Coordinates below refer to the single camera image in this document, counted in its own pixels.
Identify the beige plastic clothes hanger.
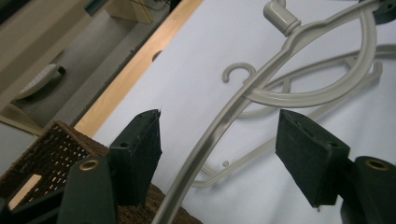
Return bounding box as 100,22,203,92
150,0,383,224
191,44,396,189

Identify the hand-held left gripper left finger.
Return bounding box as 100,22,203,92
108,108,163,208

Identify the grey chair base leg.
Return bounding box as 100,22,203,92
13,63,67,101

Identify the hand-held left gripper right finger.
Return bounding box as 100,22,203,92
275,108,352,209

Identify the brown woven basket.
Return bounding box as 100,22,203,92
0,119,204,224

